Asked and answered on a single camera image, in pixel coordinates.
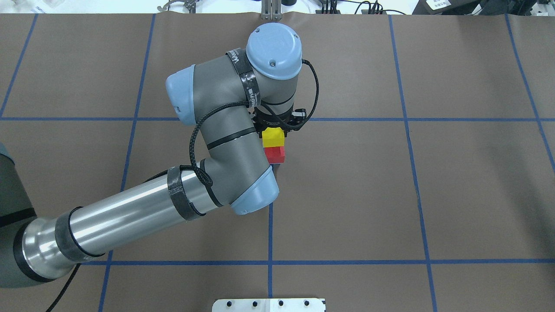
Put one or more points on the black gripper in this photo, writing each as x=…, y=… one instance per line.
x=261, y=123

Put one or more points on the yellow wooden block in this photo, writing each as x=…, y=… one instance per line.
x=273, y=137

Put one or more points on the red wooden block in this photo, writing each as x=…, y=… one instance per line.
x=275, y=155

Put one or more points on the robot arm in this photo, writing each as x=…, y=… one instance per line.
x=228, y=101

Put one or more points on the aluminium frame post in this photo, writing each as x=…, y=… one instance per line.
x=271, y=10

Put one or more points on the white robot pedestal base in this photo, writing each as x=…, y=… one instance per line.
x=270, y=305

